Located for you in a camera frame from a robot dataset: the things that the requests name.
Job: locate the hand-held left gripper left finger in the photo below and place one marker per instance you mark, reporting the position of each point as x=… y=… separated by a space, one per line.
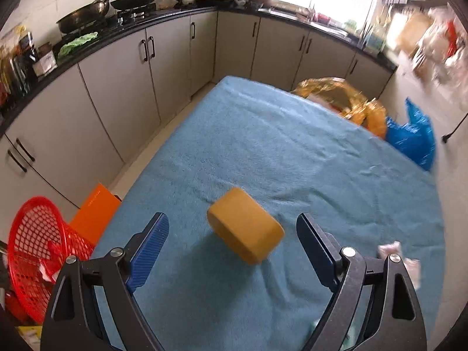
x=150 y=252

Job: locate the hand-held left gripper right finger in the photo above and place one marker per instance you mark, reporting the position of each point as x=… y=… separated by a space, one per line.
x=321 y=256

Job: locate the yellow rounded box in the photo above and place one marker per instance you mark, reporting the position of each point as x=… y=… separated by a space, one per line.
x=245 y=226

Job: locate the red mesh basket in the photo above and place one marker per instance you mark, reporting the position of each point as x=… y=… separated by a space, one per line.
x=25 y=263

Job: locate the blue tablecloth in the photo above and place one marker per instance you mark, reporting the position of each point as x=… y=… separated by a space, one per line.
x=274 y=146

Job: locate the blue plastic bag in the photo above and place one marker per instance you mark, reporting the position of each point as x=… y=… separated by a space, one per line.
x=413 y=139

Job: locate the beige lower cabinets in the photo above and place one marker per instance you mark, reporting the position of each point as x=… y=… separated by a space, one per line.
x=120 y=91

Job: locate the yellow plastic bag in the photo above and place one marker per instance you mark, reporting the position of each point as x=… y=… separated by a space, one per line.
x=329 y=91

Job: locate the black kitchen countertop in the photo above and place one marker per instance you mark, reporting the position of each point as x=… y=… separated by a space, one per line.
x=109 y=38

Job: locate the green vegetable leaves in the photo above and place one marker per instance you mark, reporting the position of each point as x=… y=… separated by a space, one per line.
x=76 y=44

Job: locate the group of condiment bottles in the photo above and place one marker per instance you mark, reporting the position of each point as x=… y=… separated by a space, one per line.
x=22 y=58

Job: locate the gas stove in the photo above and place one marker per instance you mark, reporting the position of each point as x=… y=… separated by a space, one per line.
x=135 y=15

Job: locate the hanging plastic bags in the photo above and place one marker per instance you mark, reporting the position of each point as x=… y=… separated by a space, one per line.
x=438 y=44

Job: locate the wooden cutting board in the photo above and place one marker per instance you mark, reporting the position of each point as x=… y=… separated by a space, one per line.
x=413 y=31

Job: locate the dark frying pan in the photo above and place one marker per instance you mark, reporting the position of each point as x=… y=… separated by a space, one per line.
x=84 y=12

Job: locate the black wall rack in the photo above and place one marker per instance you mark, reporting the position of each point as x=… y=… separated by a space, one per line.
x=402 y=0

